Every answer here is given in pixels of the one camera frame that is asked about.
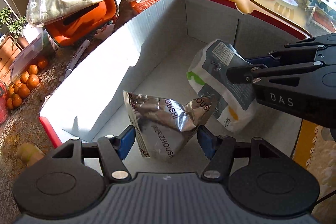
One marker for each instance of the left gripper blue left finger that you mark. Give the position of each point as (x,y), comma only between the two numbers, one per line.
(124,142)

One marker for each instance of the silver foil snack packet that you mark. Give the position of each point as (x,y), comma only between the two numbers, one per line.
(163,126)

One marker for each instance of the potted green plant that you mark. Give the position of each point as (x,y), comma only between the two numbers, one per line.
(10,25)

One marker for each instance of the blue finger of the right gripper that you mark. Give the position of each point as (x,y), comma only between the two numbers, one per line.
(267,61)

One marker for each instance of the orange plastic container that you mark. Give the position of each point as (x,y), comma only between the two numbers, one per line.
(67,31)

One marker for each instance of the white marker pen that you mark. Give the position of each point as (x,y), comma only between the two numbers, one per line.
(75,59)

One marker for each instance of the white grey snack bag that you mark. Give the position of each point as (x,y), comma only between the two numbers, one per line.
(236,103)

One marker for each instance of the red white cardboard box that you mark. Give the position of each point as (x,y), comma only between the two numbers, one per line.
(150,54)

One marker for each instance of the pile of mandarin oranges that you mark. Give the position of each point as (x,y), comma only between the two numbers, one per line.
(27,81)

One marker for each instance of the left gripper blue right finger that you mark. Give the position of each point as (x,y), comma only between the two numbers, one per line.
(208,142)

